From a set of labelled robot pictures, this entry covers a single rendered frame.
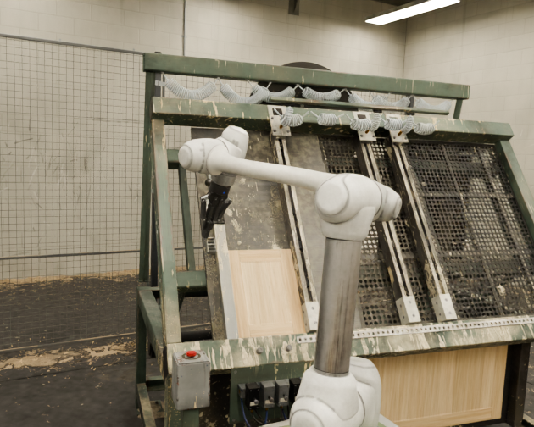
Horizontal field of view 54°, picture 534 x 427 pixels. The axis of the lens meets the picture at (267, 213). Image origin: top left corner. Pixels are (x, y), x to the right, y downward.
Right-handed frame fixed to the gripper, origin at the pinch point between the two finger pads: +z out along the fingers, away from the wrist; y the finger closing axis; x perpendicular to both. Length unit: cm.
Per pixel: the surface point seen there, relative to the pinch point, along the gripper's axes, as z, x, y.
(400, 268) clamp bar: 12, 13, -105
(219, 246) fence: 20.7, -18.9, -21.1
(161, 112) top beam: -18, -78, -4
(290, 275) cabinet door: 25, -1, -51
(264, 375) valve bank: 51, 31, -29
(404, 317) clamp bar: 27, 31, -99
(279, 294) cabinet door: 31, 4, -44
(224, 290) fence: 31.8, -2.1, -18.9
